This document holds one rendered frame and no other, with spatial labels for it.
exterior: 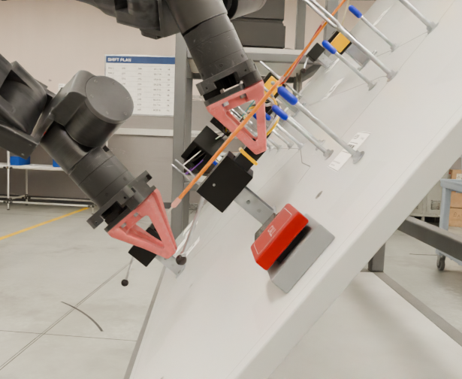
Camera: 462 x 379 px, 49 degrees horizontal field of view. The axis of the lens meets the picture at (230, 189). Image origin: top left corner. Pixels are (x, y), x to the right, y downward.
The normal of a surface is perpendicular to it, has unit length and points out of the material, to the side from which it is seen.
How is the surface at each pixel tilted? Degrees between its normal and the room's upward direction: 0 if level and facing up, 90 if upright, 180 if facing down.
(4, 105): 72
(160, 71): 90
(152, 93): 90
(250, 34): 90
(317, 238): 90
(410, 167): 52
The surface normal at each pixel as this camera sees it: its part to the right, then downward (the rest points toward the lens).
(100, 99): 0.62, -0.44
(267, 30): 0.07, 0.11
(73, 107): -0.10, 0.77
